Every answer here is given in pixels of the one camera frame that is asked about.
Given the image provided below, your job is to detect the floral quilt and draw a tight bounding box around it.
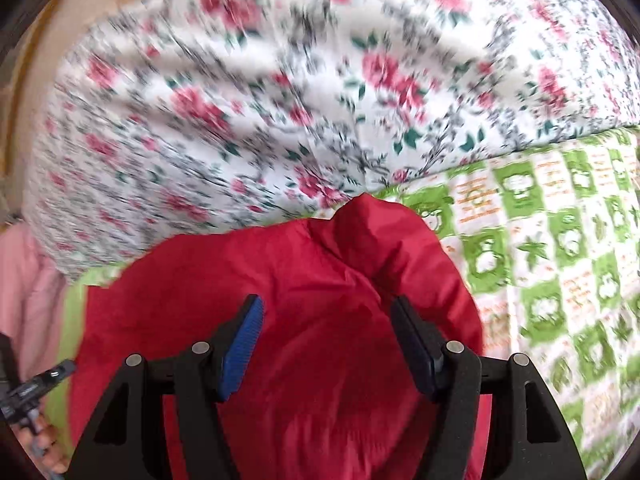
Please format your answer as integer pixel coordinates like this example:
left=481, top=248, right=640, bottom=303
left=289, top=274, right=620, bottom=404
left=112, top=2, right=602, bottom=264
left=20, top=0, right=640, bottom=281

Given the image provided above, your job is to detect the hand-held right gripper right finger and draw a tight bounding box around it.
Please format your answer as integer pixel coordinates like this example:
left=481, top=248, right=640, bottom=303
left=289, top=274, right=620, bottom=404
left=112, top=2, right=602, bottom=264
left=390, top=295, right=588, bottom=480

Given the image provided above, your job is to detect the person's left hand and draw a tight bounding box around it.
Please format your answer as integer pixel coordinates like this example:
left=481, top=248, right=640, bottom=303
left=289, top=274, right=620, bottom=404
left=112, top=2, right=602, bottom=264
left=19, top=411, right=69, bottom=477

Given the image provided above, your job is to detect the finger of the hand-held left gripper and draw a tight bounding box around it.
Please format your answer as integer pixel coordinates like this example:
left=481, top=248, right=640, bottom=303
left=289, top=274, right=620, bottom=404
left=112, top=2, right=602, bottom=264
left=42, top=359, right=77, bottom=389

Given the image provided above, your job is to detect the red quilted jacket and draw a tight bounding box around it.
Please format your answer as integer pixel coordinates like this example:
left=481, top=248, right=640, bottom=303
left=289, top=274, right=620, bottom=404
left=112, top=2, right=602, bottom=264
left=67, top=192, right=493, bottom=480

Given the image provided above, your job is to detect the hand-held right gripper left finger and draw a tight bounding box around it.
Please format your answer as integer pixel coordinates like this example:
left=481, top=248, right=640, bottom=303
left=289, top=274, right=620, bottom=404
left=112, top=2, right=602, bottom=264
left=67, top=294, right=265, bottom=480

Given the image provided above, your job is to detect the beige satin cushion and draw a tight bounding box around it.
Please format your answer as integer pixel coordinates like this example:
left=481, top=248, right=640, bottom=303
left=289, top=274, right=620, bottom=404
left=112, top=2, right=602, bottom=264
left=0, top=0, right=236, bottom=223

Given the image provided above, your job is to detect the pink blanket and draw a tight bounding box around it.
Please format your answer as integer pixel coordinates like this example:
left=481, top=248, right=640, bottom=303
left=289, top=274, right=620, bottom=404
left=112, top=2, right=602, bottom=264
left=0, top=220, right=68, bottom=376

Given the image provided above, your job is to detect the green printed bed sheet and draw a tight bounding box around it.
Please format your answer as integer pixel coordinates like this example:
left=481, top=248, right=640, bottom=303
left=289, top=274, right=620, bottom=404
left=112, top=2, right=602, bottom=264
left=42, top=127, right=640, bottom=480

